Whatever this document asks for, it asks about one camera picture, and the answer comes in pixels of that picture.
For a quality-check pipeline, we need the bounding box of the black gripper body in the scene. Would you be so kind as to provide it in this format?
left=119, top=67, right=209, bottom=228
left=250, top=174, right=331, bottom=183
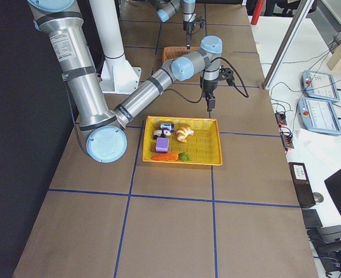
left=183, top=21, right=195, bottom=34
left=200, top=78, right=218, bottom=94

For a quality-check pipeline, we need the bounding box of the lower teach pendant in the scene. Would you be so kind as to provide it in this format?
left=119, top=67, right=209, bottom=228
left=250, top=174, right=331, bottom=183
left=298, top=97, right=341, bottom=136

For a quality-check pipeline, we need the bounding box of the toy carrot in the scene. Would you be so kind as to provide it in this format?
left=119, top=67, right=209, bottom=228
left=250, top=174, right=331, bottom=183
left=151, top=152, right=190, bottom=162

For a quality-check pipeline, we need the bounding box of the upper teach pendant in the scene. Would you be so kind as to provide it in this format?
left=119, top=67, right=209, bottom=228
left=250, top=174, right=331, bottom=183
left=302, top=70, right=340, bottom=103

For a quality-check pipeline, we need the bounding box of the aluminium frame post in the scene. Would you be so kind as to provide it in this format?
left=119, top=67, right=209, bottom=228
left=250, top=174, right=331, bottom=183
left=262, top=0, right=314, bottom=90

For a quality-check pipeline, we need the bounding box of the teach pendant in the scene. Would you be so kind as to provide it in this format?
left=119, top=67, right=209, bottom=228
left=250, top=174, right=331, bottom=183
left=302, top=70, right=340, bottom=103
left=298, top=97, right=341, bottom=136

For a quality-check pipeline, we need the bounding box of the toy croissant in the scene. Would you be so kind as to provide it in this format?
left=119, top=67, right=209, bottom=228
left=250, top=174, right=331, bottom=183
left=176, top=126, right=194, bottom=143

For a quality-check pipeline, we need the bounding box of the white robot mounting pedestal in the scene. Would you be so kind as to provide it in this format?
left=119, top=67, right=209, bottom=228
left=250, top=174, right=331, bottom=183
left=89, top=0, right=142, bottom=94

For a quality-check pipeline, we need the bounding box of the red cylinder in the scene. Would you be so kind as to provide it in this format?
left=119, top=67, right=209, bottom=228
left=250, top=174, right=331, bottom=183
left=251, top=0, right=265, bottom=25

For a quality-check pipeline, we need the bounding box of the brown wicker basket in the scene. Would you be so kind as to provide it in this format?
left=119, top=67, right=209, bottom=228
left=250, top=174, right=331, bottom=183
left=162, top=46, right=198, bottom=63

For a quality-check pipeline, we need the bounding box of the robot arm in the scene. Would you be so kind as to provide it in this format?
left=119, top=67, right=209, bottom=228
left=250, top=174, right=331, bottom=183
left=148, top=0, right=197, bottom=50
left=28, top=1, right=223, bottom=163

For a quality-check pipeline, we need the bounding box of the purple foam cube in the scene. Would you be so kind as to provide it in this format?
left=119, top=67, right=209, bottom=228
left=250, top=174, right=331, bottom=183
left=155, top=137, right=169, bottom=153

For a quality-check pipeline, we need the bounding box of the yellow woven plastic basket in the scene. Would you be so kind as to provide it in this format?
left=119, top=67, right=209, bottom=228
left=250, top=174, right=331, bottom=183
left=143, top=116, right=223, bottom=166

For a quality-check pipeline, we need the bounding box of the black box with label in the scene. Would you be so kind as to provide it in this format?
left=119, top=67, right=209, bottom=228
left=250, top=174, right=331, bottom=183
left=288, top=162, right=315, bottom=209

